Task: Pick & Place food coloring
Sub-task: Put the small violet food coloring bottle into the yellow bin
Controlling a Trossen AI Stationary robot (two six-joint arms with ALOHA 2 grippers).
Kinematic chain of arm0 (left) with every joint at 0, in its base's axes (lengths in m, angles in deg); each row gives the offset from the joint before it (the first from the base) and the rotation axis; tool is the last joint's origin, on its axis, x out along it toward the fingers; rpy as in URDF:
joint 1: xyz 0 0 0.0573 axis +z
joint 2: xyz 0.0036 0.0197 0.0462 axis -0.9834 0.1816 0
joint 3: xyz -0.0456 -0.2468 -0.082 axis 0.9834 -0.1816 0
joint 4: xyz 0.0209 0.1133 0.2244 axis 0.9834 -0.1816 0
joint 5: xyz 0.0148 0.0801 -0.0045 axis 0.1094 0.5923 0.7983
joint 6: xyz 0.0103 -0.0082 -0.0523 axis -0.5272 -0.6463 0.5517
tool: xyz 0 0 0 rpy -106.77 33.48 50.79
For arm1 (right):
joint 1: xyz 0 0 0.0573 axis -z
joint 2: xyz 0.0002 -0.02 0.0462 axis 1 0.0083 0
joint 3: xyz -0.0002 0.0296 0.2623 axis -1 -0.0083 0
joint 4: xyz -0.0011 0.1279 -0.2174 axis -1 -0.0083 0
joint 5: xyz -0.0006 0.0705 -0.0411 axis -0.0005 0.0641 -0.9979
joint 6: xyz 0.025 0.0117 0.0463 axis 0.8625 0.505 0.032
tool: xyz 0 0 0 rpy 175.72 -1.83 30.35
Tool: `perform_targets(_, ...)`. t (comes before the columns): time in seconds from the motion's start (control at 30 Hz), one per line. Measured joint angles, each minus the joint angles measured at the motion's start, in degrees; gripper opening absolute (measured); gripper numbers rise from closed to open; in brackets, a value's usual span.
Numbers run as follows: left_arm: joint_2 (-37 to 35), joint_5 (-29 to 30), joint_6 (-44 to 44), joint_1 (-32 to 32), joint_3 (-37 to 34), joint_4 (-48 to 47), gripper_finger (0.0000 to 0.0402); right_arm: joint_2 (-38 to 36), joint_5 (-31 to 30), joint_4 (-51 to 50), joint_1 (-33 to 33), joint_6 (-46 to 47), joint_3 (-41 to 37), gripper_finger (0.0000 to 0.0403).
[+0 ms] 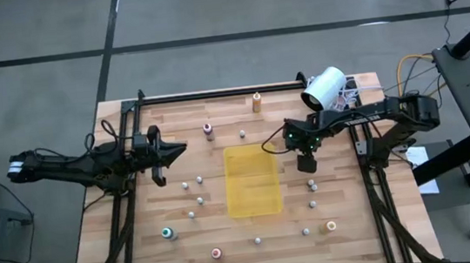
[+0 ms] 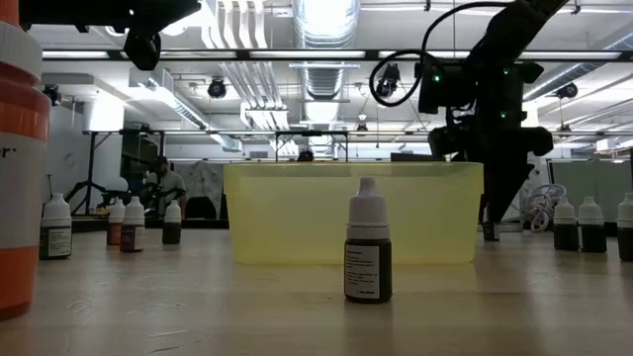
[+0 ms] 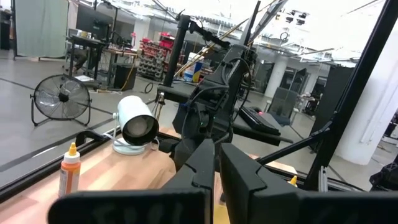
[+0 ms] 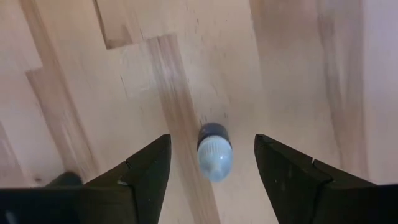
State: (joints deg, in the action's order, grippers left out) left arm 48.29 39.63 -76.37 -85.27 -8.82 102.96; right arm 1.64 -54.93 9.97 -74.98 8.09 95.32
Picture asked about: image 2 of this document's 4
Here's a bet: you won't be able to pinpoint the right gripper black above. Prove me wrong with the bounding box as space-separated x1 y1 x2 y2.
427 88 554 223

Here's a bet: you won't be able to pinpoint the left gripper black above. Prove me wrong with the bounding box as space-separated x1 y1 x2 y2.
58 0 202 71

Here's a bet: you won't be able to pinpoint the small purple coloring bottle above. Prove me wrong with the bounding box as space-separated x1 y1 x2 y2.
120 195 146 254

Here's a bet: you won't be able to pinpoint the small orange coloring bottle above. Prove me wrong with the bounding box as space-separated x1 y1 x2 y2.
106 198 126 247

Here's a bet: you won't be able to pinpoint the small green coloring bottle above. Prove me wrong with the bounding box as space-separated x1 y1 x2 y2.
39 192 73 261

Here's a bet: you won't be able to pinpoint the large red-orange coloring bottle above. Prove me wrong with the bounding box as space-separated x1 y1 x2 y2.
0 0 52 321

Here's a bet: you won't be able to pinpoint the grey-green partition curtain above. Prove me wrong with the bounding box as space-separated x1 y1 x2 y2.
549 160 633 222

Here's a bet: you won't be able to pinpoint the black flat background box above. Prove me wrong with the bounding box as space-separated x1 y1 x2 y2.
390 151 430 163

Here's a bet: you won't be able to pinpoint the black shelving unit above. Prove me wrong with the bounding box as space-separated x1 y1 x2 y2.
121 132 164 199

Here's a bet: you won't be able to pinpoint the grey marbled backdrop panel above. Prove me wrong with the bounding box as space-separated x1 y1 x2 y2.
172 161 226 219

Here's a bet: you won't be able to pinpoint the person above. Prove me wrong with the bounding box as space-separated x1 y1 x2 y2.
142 155 188 219

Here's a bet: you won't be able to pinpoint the white dome-shaped object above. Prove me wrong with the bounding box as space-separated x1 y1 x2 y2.
104 176 130 194

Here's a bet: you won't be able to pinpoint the black office chair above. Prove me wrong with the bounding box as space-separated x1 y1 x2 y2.
185 196 218 221

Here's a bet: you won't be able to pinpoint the yellow translucent plastic bin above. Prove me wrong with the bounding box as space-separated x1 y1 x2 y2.
223 161 485 266

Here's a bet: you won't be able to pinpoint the white coiled cables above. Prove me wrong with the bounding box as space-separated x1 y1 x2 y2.
523 183 569 233

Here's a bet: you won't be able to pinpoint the black aluminium rig frame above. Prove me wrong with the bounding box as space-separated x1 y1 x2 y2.
42 47 633 233

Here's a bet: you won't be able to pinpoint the black ceiling-hung camera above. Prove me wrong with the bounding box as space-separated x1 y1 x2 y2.
207 76 227 99
376 62 402 99
556 81 580 100
42 83 63 108

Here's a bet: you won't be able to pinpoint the silver ceiling ventilation duct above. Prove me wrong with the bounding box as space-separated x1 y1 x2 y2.
291 0 362 100

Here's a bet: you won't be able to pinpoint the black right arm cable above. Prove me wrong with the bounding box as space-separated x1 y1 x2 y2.
369 0 518 109

